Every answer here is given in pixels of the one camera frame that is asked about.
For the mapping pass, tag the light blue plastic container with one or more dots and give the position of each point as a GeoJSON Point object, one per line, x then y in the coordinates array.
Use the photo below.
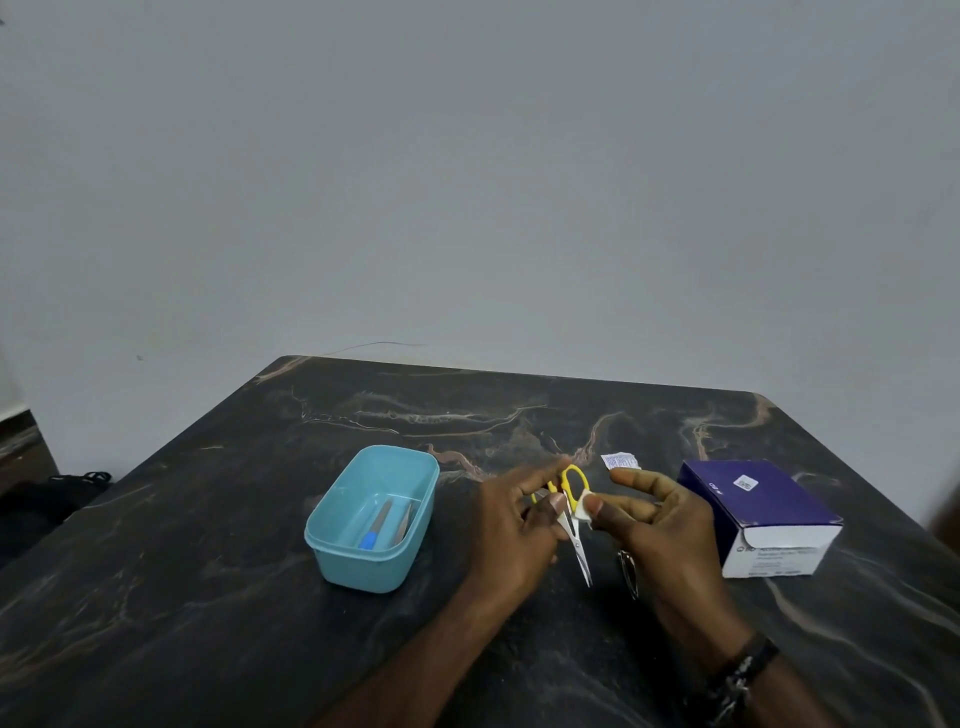
{"type": "Point", "coordinates": [341, 559]}

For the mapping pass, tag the person's left thumb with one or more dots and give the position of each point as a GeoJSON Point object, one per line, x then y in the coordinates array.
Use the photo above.
{"type": "Point", "coordinates": [553, 507]}

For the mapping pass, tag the small white paper piece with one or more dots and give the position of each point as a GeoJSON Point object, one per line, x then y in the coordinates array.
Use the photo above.
{"type": "Point", "coordinates": [582, 510]}

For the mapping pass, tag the silver metal tool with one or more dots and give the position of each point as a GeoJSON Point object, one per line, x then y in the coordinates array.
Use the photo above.
{"type": "Point", "coordinates": [405, 523]}

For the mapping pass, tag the person's left hand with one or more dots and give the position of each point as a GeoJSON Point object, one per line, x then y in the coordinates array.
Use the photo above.
{"type": "Point", "coordinates": [506, 544]}

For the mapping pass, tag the person's left forearm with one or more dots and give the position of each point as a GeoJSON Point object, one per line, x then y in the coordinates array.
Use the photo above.
{"type": "Point", "coordinates": [442, 660]}

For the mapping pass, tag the purple and white box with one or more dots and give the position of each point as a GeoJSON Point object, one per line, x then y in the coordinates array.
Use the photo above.
{"type": "Point", "coordinates": [765, 502]}

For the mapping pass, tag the person's right forearm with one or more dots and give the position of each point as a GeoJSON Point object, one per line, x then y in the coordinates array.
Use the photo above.
{"type": "Point", "coordinates": [757, 690]}

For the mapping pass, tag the person's right middle finger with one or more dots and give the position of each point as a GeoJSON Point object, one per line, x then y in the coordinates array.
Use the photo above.
{"type": "Point", "coordinates": [639, 508]}

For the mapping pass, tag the small white printed packet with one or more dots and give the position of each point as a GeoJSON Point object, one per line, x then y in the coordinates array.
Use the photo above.
{"type": "Point", "coordinates": [620, 461]}

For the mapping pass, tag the person's right thumb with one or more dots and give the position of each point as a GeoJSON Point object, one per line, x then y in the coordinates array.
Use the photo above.
{"type": "Point", "coordinates": [609, 516]}

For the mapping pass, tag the silver metal forceps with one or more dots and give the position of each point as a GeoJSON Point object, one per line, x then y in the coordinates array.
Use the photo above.
{"type": "Point", "coordinates": [628, 574]}

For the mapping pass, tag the person's right hand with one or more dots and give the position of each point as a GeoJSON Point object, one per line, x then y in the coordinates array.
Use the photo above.
{"type": "Point", "coordinates": [679, 555]}

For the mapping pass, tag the black wristband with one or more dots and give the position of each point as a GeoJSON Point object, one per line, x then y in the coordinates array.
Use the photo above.
{"type": "Point", "coordinates": [739, 671]}

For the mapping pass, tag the black bag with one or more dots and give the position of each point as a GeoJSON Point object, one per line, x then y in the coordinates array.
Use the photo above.
{"type": "Point", "coordinates": [45, 502]}

